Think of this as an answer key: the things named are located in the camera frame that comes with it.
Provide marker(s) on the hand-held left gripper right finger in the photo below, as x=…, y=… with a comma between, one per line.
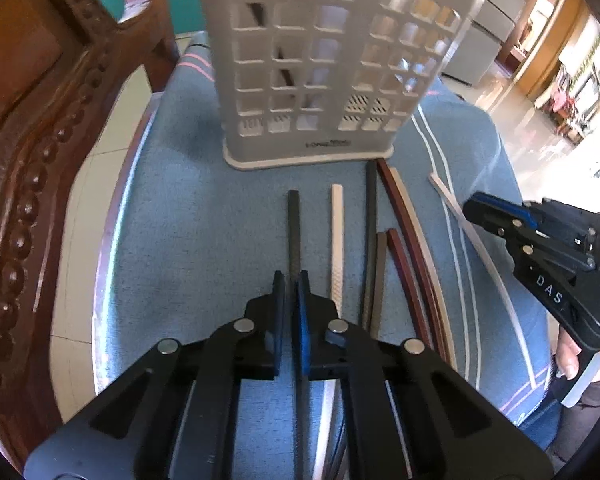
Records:
x=302, y=310

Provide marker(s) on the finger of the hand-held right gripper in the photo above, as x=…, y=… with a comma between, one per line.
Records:
x=490, y=215
x=560, y=220

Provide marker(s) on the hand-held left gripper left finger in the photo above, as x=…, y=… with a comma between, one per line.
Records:
x=278, y=305

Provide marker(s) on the white chopstick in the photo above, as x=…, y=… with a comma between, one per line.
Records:
x=336, y=240
x=486, y=257

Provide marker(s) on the tan chopstick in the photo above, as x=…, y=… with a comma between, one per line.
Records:
x=426, y=240

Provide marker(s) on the black chopstick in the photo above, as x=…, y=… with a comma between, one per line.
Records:
x=294, y=230
x=370, y=240
x=286, y=72

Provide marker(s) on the grey-brown chopstick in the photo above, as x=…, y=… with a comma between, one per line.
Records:
x=378, y=285

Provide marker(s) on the dark red chopstick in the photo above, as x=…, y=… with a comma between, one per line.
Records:
x=399, y=195
x=405, y=280

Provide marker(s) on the white plastic chopstick basket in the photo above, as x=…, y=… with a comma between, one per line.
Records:
x=305, y=147

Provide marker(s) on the person's right hand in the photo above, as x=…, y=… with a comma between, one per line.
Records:
x=570, y=355

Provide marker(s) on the blue striped towel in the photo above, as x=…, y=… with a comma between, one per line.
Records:
x=205, y=235

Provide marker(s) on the person's dark clothing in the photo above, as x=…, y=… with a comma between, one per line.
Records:
x=595, y=425

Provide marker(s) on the grey refrigerator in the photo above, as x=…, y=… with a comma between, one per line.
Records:
x=485, y=25

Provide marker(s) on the carved wooden chair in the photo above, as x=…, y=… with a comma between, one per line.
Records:
x=30, y=110

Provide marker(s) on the wooden door frame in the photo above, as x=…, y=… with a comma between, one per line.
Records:
x=547, y=60

